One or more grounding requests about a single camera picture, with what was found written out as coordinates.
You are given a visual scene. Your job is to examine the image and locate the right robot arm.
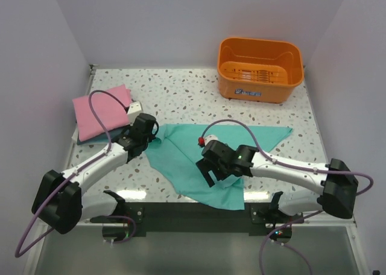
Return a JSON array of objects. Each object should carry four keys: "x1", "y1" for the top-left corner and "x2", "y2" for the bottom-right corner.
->
[{"x1": 196, "y1": 137, "x2": 358, "y2": 223}]

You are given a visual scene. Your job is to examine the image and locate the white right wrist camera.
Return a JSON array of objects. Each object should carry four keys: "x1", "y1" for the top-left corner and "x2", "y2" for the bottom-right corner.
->
[{"x1": 198, "y1": 134, "x2": 218, "y2": 148}]

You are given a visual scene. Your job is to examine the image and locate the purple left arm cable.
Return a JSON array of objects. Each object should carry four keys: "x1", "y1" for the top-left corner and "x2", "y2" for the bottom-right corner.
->
[{"x1": 14, "y1": 90, "x2": 139, "y2": 258}]

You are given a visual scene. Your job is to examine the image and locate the orange plastic basket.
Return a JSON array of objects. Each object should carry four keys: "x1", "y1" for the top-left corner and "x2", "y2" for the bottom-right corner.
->
[{"x1": 217, "y1": 37, "x2": 304, "y2": 104}]

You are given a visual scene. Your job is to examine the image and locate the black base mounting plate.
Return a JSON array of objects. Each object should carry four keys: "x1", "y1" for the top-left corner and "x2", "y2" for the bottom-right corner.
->
[{"x1": 90, "y1": 201, "x2": 303, "y2": 238}]

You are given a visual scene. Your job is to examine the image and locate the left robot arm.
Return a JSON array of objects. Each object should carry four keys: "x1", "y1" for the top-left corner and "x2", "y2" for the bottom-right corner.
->
[{"x1": 31, "y1": 113, "x2": 159, "y2": 234}]

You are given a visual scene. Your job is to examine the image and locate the folded pink t-shirt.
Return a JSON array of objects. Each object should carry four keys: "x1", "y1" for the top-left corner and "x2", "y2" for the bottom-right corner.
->
[{"x1": 72, "y1": 84, "x2": 138, "y2": 142}]

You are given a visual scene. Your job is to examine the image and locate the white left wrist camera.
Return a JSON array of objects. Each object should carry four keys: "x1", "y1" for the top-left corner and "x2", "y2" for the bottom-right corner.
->
[{"x1": 127, "y1": 101, "x2": 143, "y2": 125}]

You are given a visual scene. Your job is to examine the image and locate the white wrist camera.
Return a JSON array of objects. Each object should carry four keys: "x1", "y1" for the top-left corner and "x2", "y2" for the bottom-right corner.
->
[
  {"x1": 198, "y1": 134, "x2": 218, "y2": 148},
  {"x1": 127, "y1": 101, "x2": 143, "y2": 125}
]

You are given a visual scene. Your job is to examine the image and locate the folded turquoise t-shirt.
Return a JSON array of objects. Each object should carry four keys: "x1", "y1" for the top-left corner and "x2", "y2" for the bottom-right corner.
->
[{"x1": 86, "y1": 134, "x2": 121, "y2": 145}]

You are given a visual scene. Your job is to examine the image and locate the mint green t-shirt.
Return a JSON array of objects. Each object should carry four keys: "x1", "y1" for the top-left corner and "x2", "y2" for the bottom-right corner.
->
[{"x1": 145, "y1": 124, "x2": 293, "y2": 210}]

